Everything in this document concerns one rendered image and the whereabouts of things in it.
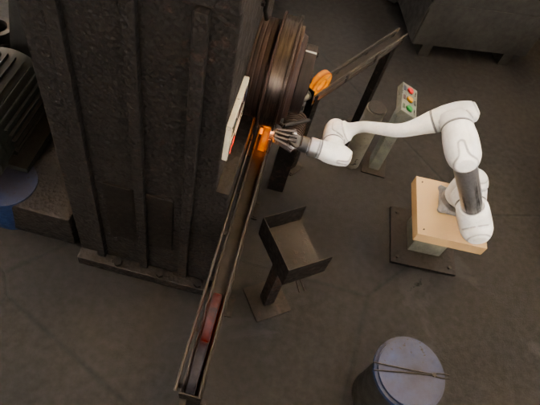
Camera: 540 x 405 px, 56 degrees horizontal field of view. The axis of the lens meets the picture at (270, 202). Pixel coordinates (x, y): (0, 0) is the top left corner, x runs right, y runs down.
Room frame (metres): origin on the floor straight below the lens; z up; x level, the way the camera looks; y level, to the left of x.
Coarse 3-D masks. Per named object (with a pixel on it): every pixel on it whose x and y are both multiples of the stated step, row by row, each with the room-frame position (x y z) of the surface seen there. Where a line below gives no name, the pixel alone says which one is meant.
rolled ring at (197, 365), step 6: (204, 342) 0.59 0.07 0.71; (198, 348) 0.56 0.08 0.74; (204, 348) 0.56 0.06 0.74; (198, 354) 0.53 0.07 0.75; (204, 354) 0.54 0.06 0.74; (198, 360) 0.52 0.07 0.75; (192, 366) 0.49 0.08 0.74; (198, 366) 0.50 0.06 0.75; (192, 372) 0.47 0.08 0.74; (198, 372) 0.48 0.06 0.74; (192, 378) 0.46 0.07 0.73; (198, 378) 0.50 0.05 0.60; (192, 384) 0.44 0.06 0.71; (186, 390) 0.43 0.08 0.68; (192, 390) 0.43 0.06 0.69
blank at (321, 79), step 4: (320, 72) 2.09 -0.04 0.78; (324, 72) 2.09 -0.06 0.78; (328, 72) 2.11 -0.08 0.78; (316, 76) 2.06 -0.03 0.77; (320, 76) 2.06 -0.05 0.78; (324, 76) 2.08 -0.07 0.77; (328, 76) 2.11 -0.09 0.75; (312, 80) 2.05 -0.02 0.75; (316, 80) 2.04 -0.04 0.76; (320, 80) 2.06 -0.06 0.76; (324, 80) 2.12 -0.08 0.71; (328, 80) 2.13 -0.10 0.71; (312, 84) 2.03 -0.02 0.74; (316, 84) 2.04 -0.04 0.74; (320, 84) 2.12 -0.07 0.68; (324, 84) 2.11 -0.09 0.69; (328, 84) 2.14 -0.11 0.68; (312, 88) 2.02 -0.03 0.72; (316, 88) 2.05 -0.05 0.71; (320, 88) 2.09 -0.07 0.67; (316, 92) 2.06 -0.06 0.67
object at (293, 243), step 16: (304, 208) 1.29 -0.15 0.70; (272, 224) 1.20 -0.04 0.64; (288, 224) 1.25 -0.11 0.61; (272, 240) 1.09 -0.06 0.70; (288, 240) 1.17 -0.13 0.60; (304, 240) 1.20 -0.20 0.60; (272, 256) 1.06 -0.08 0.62; (288, 256) 1.10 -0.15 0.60; (304, 256) 1.12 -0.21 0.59; (272, 272) 1.14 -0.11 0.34; (288, 272) 0.97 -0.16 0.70; (304, 272) 1.02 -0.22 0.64; (256, 288) 1.19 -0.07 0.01; (272, 288) 1.11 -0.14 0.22; (256, 304) 1.11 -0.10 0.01; (272, 304) 1.13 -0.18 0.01; (256, 320) 1.02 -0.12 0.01
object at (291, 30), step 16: (288, 16) 1.68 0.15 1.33; (304, 16) 1.70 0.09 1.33; (288, 32) 1.57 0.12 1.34; (288, 48) 1.51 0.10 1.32; (272, 64) 1.44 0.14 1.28; (288, 64) 1.45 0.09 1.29; (272, 80) 1.41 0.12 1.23; (272, 96) 1.39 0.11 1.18; (272, 112) 1.38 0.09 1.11; (272, 128) 1.39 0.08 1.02
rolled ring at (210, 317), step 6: (216, 294) 0.77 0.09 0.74; (216, 300) 0.74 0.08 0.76; (210, 306) 0.70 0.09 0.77; (216, 306) 0.71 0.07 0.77; (210, 312) 0.68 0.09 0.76; (216, 312) 0.69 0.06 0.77; (210, 318) 0.66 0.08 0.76; (204, 324) 0.64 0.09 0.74; (210, 324) 0.65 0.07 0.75; (204, 330) 0.63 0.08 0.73; (210, 330) 0.63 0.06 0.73; (204, 336) 0.61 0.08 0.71; (210, 336) 0.62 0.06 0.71
